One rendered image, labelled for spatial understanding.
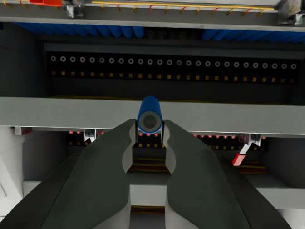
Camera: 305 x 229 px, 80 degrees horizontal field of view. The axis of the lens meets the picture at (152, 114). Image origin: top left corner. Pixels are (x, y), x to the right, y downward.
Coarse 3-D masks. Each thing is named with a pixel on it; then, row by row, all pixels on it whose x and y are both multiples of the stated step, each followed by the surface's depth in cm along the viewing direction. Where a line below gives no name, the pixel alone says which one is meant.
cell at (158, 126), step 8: (152, 96) 18; (144, 104) 15; (152, 104) 14; (144, 112) 13; (152, 112) 13; (160, 112) 13; (144, 120) 13; (152, 120) 13; (160, 120) 13; (144, 128) 13; (152, 128) 13; (160, 128) 13
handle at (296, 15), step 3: (300, 12) 21; (303, 12) 20; (294, 15) 22; (297, 15) 21; (300, 15) 21; (294, 18) 22; (297, 18) 21; (300, 18) 21; (294, 21) 22; (297, 21) 21; (300, 21) 21; (294, 24) 22
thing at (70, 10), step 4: (32, 0) 15; (36, 0) 15; (40, 0) 15; (44, 0) 15; (48, 0) 16; (52, 0) 16; (56, 0) 17; (60, 0) 18; (64, 0) 19; (36, 4) 16; (40, 4) 16; (44, 4) 15; (48, 4) 16; (52, 4) 16; (56, 4) 17; (60, 4) 18; (64, 4) 19; (68, 4) 20; (72, 4) 21; (68, 8) 21; (72, 8) 21; (68, 12) 21; (72, 12) 21
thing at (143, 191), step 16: (144, 160) 54; (160, 160) 53; (128, 176) 48; (144, 176) 48; (160, 176) 48; (256, 176) 50; (272, 176) 51; (144, 192) 38; (160, 192) 38; (272, 192) 38; (288, 192) 38; (304, 192) 38; (288, 208) 38; (304, 208) 38; (304, 224) 41
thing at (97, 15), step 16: (0, 16) 24; (16, 16) 24; (32, 16) 25; (48, 16) 25; (64, 16) 25; (96, 16) 25; (112, 16) 25; (128, 16) 25; (144, 16) 25; (160, 16) 25; (176, 16) 25; (192, 16) 25; (208, 16) 25; (224, 16) 25; (240, 16) 25; (256, 16) 25; (272, 16) 25
